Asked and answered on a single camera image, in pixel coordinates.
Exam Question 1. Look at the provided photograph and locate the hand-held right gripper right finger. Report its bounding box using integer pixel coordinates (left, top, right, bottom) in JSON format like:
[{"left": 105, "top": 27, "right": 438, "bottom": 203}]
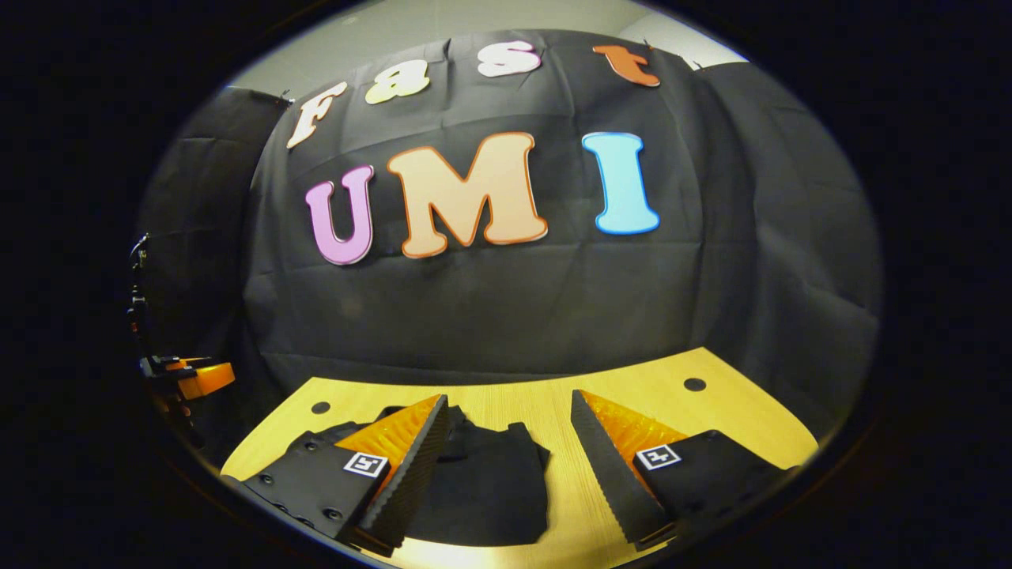
[{"left": 569, "top": 389, "right": 791, "bottom": 552}]

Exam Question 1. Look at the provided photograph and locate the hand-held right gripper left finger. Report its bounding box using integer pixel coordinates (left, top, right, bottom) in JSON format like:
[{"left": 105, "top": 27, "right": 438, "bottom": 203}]
[{"left": 237, "top": 394, "right": 450, "bottom": 558}]

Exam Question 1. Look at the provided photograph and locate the black backdrop cloth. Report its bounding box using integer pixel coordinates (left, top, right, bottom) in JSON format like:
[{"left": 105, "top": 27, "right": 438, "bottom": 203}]
[{"left": 138, "top": 30, "right": 882, "bottom": 443}]

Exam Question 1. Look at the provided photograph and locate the black button shirt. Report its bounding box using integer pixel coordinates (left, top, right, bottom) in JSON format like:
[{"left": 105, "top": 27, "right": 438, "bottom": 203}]
[{"left": 300, "top": 405, "right": 552, "bottom": 548}]

